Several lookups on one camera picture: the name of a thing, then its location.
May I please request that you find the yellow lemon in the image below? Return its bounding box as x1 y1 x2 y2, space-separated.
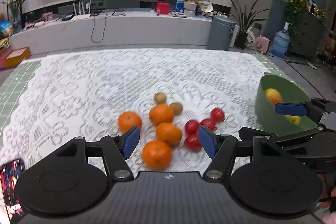
264 88 301 124

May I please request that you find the bushy green plant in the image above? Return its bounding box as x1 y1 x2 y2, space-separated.
282 0 311 20

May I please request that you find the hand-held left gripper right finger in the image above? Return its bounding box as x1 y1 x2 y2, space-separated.
198 125 286 182

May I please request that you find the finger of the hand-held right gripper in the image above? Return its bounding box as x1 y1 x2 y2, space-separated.
275 97 336 124
238 127 322 146

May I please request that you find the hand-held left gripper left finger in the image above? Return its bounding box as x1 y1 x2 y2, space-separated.
54 126 141 181

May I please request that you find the blue water bottle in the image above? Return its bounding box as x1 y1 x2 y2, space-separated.
269 22 291 58

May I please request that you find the white plastic bag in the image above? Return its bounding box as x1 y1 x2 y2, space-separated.
245 27 257 50

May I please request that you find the orange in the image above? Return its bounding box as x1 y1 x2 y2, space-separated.
149 104 175 126
142 140 173 170
156 122 183 146
118 111 142 133

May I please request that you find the red tomato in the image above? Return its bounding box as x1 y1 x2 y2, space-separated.
199 119 216 132
210 108 225 122
185 120 200 135
185 134 203 151

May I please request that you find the black cable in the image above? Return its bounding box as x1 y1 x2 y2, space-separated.
91 11 127 43

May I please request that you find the plant in glass vase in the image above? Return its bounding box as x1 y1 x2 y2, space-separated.
1 0 31 31

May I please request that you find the grey trash bin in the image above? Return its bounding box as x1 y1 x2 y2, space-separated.
206 15 237 51

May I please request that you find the white marble bench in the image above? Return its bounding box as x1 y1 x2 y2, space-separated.
9 10 214 53

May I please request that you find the orange box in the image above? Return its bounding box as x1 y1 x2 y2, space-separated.
5 47 32 68

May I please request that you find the grey cabinet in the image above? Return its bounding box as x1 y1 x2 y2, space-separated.
290 7 326 57

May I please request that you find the white pot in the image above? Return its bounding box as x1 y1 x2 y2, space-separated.
183 1 197 17

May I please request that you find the white lace tablecloth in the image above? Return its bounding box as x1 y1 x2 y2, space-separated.
0 48 285 180

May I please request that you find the brown kiwi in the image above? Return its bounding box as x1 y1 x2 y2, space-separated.
169 102 184 116
154 92 167 105

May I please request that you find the white router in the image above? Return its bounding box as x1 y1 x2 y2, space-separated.
71 0 92 20

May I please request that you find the red plastic box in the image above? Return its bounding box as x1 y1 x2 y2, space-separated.
0 49 12 70

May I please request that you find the snack bag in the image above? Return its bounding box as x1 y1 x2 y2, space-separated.
0 19 14 38

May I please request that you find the potted long-leaf plant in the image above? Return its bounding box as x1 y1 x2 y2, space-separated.
227 0 271 49

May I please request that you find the smartphone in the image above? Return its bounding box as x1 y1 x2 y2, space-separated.
0 159 27 224

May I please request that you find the green bowl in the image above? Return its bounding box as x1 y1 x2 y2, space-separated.
255 74 320 137

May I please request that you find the pink pig-shaped item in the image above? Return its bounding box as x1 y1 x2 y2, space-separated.
255 35 272 54

